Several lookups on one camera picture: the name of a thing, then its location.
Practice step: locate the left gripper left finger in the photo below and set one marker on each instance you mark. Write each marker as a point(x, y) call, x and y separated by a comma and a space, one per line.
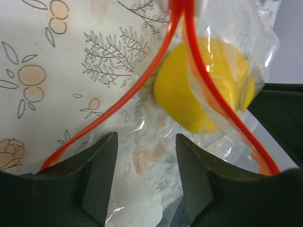
point(72, 193)

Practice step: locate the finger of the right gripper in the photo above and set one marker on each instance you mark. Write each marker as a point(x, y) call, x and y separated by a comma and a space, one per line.
point(279, 109)

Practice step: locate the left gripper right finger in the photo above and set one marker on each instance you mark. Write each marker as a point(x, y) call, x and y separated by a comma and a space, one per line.
point(219, 194)

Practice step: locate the clear zip top bag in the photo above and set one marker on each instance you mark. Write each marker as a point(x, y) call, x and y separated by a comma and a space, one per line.
point(147, 184)

